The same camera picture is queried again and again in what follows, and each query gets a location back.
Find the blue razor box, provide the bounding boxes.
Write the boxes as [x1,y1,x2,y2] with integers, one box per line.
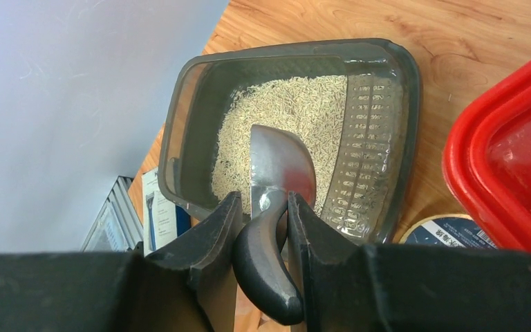
[142,168,192,256]

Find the silver metal scoop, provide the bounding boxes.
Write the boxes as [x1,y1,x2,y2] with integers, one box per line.
[232,124,316,325]

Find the red shopping basket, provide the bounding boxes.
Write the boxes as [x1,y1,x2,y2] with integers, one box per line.
[442,60,531,253]

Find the yellow tape roll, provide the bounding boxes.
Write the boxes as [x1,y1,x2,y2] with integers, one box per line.
[400,214,497,249]

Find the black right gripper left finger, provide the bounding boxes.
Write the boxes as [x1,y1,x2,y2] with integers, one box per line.
[147,192,243,331]

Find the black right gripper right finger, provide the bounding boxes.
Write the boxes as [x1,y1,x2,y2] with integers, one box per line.
[288,193,366,331]

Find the grey litter box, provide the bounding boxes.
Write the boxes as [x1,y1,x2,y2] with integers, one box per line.
[158,38,422,244]

